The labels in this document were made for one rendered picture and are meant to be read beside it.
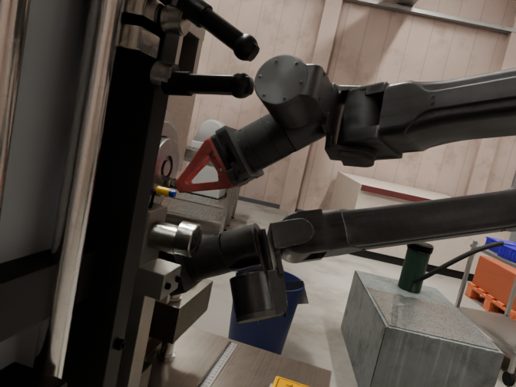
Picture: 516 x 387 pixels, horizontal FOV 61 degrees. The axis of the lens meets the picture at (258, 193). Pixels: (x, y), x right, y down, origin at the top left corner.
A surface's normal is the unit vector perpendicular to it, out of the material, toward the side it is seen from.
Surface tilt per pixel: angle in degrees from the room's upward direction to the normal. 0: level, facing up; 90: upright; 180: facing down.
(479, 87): 76
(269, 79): 71
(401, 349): 90
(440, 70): 90
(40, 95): 90
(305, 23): 90
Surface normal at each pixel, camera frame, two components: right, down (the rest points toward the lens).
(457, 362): -0.06, 0.11
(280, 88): -0.34, -0.29
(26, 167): 0.95, 0.23
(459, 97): -0.68, -0.31
